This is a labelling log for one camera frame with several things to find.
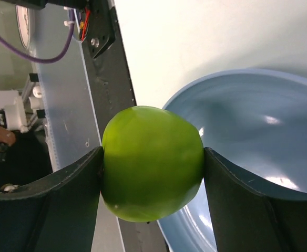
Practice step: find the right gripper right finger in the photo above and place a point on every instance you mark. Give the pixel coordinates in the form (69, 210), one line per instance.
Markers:
(250, 213)

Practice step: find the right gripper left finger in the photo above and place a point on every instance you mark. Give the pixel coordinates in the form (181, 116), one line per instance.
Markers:
(55, 213)

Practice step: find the green fake apple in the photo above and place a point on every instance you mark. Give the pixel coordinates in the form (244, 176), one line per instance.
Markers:
(153, 163)

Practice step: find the blue plastic plate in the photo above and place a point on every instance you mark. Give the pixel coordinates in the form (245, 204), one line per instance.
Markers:
(256, 119)

